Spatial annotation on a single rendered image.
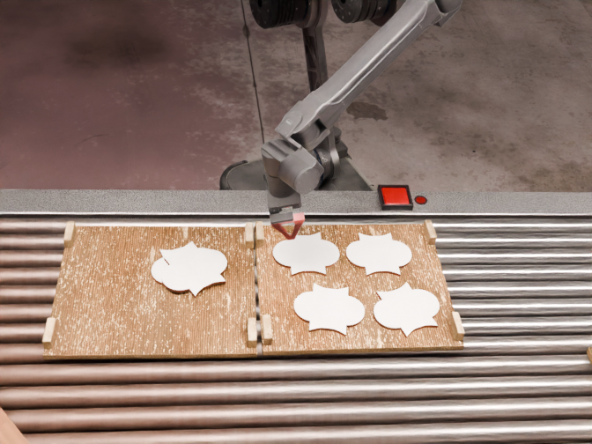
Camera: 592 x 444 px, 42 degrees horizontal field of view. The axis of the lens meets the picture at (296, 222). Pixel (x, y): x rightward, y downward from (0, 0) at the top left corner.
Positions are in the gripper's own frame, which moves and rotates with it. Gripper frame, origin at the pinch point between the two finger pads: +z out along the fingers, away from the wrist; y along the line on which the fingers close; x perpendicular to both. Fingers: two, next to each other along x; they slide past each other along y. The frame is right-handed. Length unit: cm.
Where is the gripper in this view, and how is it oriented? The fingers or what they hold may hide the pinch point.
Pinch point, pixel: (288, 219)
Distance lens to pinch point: 162.9
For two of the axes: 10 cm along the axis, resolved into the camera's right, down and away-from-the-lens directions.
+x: -9.9, 1.5, 0.2
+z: 1.3, 7.0, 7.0
